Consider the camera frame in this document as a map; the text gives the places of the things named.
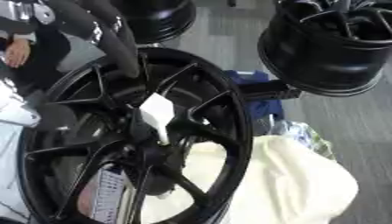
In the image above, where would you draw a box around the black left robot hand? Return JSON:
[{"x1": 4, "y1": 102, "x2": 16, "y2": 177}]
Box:
[{"x1": 45, "y1": 0, "x2": 143, "y2": 79}]

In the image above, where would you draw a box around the person's hand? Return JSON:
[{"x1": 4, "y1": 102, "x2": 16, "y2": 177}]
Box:
[{"x1": 3, "y1": 38, "x2": 34, "y2": 69}]

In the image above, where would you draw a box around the black wheel rim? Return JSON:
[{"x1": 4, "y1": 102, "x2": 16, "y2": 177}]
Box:
[
  {"x1": 108, "y1": 0, "x2": 200, "y2": 46},
  {"x1": 255, "y1": 0, "x2": 392, "y2": 98}
]

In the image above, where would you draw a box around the large black spoked wheel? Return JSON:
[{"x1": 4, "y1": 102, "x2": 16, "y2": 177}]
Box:
[{"x1": 17, "y1": 46, "x2": 256, "y2": 224}]

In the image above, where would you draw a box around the person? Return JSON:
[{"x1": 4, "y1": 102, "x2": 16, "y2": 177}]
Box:
[{"x1": 0, "y1": 24, "x2": 74, "y2": 97}]

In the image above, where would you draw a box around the white fabric sheet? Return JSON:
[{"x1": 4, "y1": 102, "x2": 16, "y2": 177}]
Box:
[{"x1": 0, "y1": 78, "x2": 43, "y2": 224}]

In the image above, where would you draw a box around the grey perforated panel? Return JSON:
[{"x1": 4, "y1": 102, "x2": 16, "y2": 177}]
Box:
[{"x1": 76, "y1": 165, "x2": 129, "y2": 224}]

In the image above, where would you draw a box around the black stand bar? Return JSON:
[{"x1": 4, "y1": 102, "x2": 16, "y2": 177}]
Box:
[{"x1": 237, "y1": 79, "x2": 304, "y2": 102}]

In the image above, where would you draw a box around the clear plastic bag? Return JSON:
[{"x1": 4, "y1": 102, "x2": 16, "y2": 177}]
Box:
[{"x1": 268, "y1": 118, "x2": 337, "y2": 161}]

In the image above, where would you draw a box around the cream cloth bag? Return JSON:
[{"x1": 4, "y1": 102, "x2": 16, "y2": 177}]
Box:
[{"x1": 139, "y1": 134, "x2": 361, "y2": 224}]

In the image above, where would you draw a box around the blue stand frame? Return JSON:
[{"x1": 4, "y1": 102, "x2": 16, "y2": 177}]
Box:
[{"x1": 221, "y1": 69, "x2": 287, "y2": 121}]

